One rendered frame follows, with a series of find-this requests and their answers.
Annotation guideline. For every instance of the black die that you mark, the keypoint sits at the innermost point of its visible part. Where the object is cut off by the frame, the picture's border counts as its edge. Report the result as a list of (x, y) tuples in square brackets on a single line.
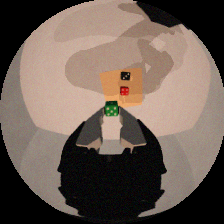
[(125, 75)]

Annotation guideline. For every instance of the red die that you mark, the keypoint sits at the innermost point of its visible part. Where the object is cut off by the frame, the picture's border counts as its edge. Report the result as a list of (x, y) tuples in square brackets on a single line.
[(124, 90)]

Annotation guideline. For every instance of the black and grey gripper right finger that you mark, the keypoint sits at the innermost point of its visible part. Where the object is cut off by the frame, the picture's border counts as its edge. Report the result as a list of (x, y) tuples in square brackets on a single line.
[(134, 134)]

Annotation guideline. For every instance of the green die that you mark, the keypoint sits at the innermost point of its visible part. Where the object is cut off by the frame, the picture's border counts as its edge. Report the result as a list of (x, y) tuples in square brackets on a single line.
[(111, 108)]

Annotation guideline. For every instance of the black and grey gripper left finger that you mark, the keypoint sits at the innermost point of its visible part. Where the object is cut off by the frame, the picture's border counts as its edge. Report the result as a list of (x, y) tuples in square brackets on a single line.
[(87, 135)]

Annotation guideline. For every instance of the tan mat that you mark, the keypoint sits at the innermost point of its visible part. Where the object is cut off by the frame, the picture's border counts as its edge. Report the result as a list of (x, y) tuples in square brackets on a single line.
[(111, 83)]

